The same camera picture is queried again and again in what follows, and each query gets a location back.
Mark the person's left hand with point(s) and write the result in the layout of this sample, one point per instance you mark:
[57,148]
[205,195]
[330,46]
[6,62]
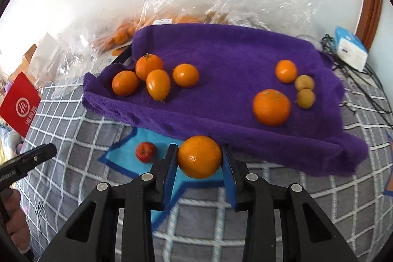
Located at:
[17,219]

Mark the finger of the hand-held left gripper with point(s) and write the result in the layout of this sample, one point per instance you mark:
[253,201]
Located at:
[36,156]

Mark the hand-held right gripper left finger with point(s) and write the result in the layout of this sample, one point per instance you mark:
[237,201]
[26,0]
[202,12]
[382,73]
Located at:
[170,182]

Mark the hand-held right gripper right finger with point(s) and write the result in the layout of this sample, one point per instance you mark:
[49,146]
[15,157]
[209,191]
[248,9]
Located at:
[229,185]

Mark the blue and white tissue box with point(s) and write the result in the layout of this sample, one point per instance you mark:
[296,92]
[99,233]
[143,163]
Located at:
[350,48]

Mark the blue star felt mat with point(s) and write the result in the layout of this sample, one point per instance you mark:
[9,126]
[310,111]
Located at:
[129,154]

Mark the crumpled clear plastic bag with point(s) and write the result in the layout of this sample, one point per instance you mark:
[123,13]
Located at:
[76,56]

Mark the orange tangerine with stem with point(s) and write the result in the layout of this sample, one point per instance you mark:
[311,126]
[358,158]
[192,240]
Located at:
[149,66]

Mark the white plastic bag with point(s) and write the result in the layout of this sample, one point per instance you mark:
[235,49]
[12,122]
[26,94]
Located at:
[46,56]

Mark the tan longan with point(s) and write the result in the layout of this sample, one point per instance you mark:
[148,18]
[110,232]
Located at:
[306,98]
[304,82]

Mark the grey checked blanket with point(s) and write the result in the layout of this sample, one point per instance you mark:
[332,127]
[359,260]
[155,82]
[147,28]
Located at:
[76,133]

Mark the brown cardboard box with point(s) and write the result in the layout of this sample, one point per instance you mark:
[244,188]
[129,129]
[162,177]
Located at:
[28,54]

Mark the red paper bag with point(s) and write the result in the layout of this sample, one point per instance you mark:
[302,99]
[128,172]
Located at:
[20,104]

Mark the pile of bagged tangerines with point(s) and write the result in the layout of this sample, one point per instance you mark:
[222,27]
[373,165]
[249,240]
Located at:
[121,35]

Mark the small red fruit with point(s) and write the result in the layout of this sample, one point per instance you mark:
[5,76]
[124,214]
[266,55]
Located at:
[146,152]

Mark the purple fleece towel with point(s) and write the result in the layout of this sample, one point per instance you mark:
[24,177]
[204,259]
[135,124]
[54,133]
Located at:
[230,50]

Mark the brown wooden door frame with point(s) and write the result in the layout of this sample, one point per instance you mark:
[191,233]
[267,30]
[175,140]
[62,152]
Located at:
[370,10]

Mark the oval orange tangerine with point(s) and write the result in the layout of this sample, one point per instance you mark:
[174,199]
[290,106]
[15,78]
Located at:
[158,84]

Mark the pile of bagged longans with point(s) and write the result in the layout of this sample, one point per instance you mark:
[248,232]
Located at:
[216,15]

